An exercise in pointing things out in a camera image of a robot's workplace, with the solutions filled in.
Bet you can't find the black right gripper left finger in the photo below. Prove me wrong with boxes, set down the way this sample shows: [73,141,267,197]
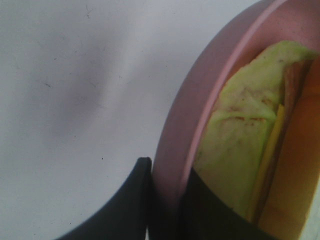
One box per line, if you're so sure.
[59,157,152,240]

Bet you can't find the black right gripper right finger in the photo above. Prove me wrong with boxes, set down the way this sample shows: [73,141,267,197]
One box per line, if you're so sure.
[178,169,274,240]

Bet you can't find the sandwich with green lettuce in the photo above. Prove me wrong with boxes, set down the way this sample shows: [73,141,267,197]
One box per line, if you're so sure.
[193,40,320,240]

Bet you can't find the pink plate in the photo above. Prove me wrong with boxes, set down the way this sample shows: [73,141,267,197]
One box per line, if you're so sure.
[148,0,320,240]

